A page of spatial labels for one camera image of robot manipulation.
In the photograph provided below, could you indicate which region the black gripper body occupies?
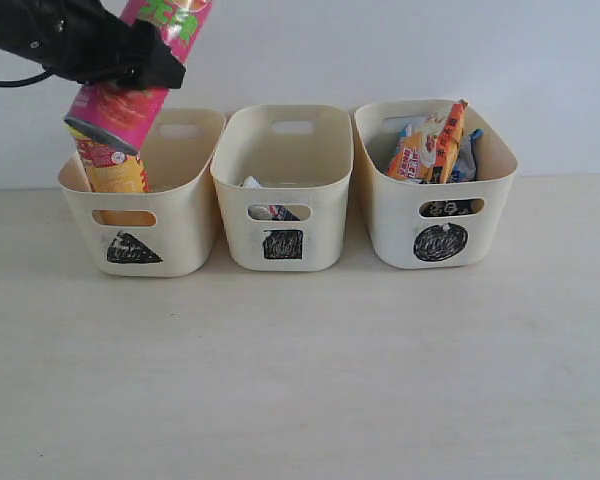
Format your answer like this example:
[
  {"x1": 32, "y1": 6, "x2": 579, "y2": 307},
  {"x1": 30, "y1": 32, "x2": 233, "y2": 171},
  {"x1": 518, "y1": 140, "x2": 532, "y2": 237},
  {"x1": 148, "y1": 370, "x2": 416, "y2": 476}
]
[{"x1": 0, "y1": 1, "x2": 130, "y2": 85}]

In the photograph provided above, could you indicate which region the pink Lays chips can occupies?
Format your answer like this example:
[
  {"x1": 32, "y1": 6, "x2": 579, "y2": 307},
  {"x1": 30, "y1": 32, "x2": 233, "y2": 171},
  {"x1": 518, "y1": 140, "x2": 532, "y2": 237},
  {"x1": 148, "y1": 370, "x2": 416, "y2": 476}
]
[{"x1": 64, "y1": 1, "x2": 213, "y2": 155}]

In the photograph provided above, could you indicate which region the yellow chips can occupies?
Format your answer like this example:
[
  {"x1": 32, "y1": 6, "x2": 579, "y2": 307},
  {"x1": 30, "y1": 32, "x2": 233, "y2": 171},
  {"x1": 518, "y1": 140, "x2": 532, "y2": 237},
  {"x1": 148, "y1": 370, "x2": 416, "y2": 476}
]
[{"x1": 67, "y1": 126, "x2": 156, "y2": 227}]

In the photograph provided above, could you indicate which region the white blue milk carton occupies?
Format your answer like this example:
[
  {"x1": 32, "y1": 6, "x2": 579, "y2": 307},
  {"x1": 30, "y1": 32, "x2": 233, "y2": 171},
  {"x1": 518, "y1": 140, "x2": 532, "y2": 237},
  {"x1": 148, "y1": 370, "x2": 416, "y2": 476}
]
[{"x1": 241, "y1": 176, "x2": 299, "y2": 222}]

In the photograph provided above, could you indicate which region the orange noodle packet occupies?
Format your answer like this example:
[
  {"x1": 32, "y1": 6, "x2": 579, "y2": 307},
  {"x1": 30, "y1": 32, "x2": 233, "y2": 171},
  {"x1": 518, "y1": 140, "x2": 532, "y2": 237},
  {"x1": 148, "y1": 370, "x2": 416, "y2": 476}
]
[{"x1": 387, "y1": 100, "x2": 468, "y2": 184}]

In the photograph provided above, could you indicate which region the blue black noodle packet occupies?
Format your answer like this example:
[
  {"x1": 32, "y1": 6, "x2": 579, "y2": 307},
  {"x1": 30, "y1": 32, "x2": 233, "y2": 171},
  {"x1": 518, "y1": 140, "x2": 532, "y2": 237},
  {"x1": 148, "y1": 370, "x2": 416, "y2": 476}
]
[{"x1": 394, "y1": 124, "x2": 485, "y2": 220}]

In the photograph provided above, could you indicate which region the cream bin square mark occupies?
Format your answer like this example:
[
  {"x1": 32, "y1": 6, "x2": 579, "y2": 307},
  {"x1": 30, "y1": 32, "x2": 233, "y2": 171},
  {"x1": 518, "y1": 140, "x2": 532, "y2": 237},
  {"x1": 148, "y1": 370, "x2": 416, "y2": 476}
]
[{"x1": 210, "y1": 105, "x2": 354, "y2": 272}]

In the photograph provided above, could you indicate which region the cream bin triangle mark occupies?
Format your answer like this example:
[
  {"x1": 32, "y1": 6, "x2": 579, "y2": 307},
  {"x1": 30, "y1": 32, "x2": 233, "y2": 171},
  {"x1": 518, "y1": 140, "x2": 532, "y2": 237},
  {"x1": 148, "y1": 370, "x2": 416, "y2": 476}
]
[{"x1": 58, "y1": 108, "x2": 226, "y2": 278}]

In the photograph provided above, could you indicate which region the cream bin circle mark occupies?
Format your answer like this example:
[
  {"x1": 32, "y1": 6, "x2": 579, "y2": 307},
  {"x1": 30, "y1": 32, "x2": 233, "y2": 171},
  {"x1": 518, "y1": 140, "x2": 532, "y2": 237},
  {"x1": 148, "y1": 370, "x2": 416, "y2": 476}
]
[{"x1": 353, "y1": 99, "x2": 518, "y2": 269}]

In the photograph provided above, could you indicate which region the black cable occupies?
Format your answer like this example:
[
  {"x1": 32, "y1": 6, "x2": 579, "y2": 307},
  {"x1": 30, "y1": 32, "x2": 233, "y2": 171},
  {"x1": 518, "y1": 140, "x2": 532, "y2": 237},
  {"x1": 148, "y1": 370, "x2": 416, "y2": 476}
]
[{"x1": 0, "y1": 69, "x2": 56, "y2": 90}]

